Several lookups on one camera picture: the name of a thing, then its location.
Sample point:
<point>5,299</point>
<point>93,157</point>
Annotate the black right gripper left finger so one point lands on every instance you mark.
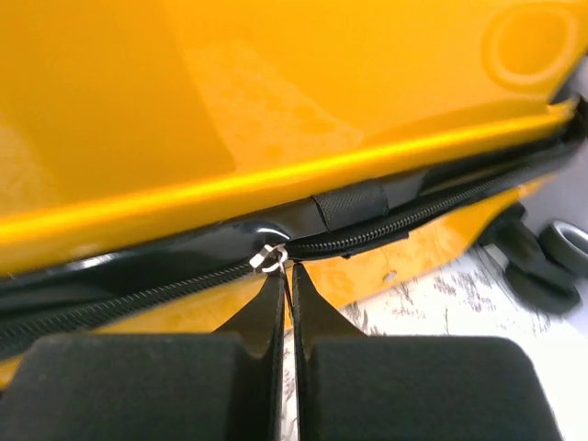
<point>225,385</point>

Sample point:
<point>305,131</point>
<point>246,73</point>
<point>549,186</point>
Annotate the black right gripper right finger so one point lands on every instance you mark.
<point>352,386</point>

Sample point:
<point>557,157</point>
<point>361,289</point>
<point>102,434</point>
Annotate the silver zipper pull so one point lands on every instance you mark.
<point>269,259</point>

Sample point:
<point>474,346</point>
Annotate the yellow hard-shell suitcase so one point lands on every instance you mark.
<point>151,149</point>

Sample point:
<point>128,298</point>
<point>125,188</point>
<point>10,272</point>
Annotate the floral table cloth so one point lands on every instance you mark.
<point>471,295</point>

